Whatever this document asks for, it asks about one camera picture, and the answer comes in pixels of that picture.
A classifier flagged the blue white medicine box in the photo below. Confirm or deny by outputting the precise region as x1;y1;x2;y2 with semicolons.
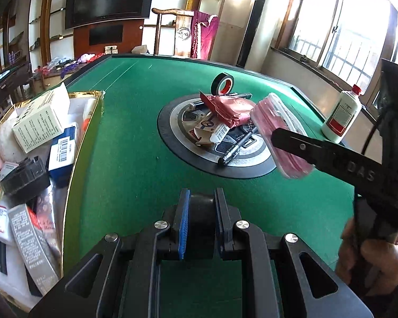
47;122;81;188

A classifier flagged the pink plastic packet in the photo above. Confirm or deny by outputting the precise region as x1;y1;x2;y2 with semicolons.
249;92;316;180

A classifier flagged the dark side table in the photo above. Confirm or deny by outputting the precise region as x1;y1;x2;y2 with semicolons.
0;61;32;107

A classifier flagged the white printed pouch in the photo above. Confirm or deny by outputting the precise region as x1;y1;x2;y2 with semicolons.
26;185;66;262

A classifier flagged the grey printed carton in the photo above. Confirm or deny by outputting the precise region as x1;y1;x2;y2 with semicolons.
7;203;61;296

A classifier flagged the wooden chair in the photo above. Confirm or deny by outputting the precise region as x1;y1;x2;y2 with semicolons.
152;7;200;58

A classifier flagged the white red pill bottle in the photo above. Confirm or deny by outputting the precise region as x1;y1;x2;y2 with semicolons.
0;205;14;243

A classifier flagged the white bottle orange cap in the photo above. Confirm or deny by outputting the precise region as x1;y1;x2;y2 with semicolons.
81;97;99;130

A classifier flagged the dark wall panel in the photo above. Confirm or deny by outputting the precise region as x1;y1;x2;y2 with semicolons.
88;24;124;46

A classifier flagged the black marker white print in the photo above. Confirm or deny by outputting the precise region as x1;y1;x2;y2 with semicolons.
217;119;253;167

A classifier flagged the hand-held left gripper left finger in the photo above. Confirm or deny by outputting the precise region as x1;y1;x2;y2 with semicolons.
30;189;190;318

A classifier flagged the person's right hand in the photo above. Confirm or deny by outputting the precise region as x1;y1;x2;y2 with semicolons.
336;218;398;289

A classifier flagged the red foil packet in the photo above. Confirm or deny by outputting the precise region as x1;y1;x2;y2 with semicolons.
199;90;257;129

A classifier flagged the window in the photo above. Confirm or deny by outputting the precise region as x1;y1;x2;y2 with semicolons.
270;0;398;107

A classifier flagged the black cylindrical object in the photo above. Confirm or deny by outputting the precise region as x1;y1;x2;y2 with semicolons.
189;194;217;259

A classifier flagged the magenta fringed cloth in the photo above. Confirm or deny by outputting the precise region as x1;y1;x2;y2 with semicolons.
190;11;220;61

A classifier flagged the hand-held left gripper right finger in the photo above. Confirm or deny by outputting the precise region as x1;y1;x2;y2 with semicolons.
214;188;367;318

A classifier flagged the black plastic holder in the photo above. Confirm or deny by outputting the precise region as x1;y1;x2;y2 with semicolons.
0;156;51;197

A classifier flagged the mahjong table centre panel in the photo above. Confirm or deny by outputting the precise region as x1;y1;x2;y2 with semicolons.
157;93;278;179

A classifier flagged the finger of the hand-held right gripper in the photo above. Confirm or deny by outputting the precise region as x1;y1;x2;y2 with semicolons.
271;128;323;170

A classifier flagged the floor standing air conditioner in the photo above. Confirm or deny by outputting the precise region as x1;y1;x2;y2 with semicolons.
235;0;285;71

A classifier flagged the crushed white carton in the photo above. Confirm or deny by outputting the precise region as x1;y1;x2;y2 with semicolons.
190;119;230;147

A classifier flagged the green white carton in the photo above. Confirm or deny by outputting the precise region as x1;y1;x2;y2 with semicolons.
11;82;71;154

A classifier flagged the wall television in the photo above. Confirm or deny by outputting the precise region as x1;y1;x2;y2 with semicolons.
64;0;158;30

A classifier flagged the gold cardboard box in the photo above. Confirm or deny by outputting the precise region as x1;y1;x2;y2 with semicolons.
0;88;105;312

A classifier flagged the white fluffy ball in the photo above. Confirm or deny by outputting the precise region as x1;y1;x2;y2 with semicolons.
0;118;28;164

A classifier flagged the white liquor bottle red label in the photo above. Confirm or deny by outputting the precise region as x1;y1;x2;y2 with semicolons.
321;84;363;145

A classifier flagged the wooden television stand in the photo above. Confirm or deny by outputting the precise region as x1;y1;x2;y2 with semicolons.
33;45;146;85

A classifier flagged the black tape roll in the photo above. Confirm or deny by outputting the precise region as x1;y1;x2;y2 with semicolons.
210;72;237;96

